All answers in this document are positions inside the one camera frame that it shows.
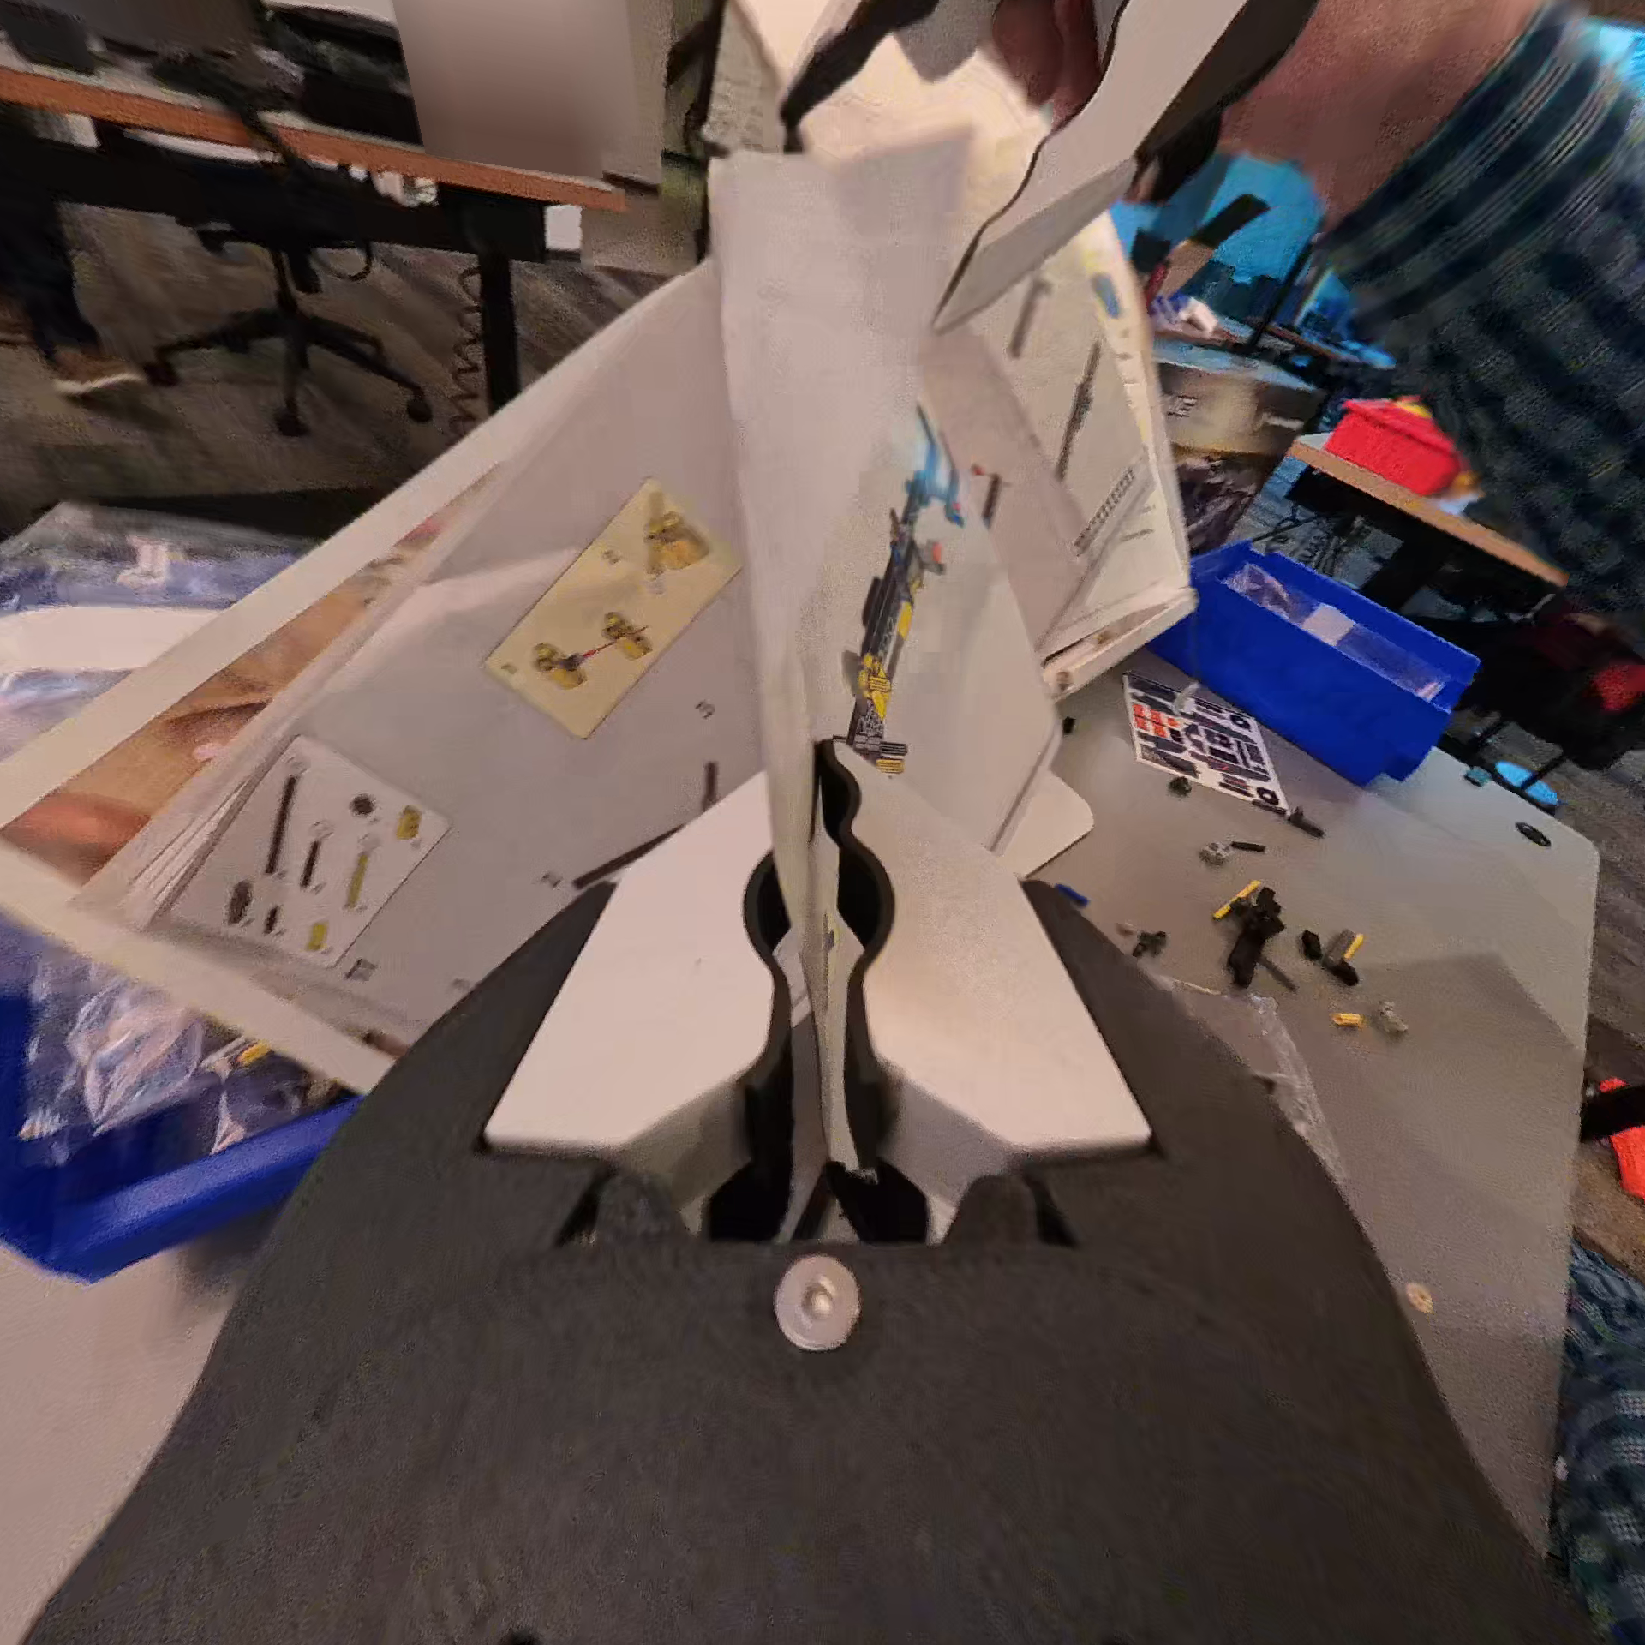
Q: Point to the lego sticker sheet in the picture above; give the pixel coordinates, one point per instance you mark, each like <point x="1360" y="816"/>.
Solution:
<point x="1201" y="745"/>

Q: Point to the red plastic bin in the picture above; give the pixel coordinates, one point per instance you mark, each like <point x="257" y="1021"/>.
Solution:
<point x="1395" y="444"/>

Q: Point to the black grey lego connector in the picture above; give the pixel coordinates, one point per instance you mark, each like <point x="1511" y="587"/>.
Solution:
<point x="1143" y="941"/>

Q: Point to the grey lego piece with pin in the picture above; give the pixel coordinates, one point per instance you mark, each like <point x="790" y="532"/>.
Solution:
<point x="1221" y="851"/>

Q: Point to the lego set cardboard box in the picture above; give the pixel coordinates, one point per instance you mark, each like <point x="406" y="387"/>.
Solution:
<point x="1235" y="438"/>

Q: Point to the black lego pin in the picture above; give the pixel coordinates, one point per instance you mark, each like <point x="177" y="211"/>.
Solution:
<point x="1305" y="822"/>

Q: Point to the white lego instruction booklet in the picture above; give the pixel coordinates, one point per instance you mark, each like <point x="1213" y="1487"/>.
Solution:
<point x="823" y="450"/>

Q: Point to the dark office chair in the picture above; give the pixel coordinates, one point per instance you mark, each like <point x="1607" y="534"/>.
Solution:
<point x="1567" y="694"/>

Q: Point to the black office chair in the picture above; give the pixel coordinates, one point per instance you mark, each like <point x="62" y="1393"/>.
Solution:
<point x="291" y="334"/>

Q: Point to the wooden edged office desk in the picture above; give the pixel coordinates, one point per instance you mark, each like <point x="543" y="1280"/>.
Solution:
<point x="1426" y="508"/>
<point x="322" y="142"/>

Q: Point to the person's right hand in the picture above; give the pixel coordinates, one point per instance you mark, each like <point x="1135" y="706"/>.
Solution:
<point x="1045" y="52"/>

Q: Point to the orange black object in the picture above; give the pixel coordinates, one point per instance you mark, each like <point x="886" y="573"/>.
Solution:
<point x="1626" y="1145"/>

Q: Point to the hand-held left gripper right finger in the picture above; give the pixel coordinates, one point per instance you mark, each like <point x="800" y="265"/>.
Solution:
<point x="1003" y="1029"/>

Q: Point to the clear plastic bag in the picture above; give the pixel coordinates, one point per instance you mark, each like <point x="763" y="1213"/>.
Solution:
<point x="1266" y="1055"/>
<point x="1336" y="630"/>

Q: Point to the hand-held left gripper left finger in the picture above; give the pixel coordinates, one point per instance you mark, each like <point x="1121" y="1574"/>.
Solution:
<point x="604" y="1029"/>

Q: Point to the pile of clear plastic bags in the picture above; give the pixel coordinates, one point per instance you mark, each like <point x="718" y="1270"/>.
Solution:
<point x="128" y="1055"/>

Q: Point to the small black yellow lego assembly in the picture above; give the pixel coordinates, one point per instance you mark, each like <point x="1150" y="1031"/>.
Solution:
<point x="1254" y="933"/>

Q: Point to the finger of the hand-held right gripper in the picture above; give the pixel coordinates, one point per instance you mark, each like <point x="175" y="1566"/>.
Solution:
<point x="1131" y="103"/>
<point x="759" y="52"/>

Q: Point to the person's right forearm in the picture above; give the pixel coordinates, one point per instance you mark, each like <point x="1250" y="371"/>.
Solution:
<point x="1477" y="258"/>

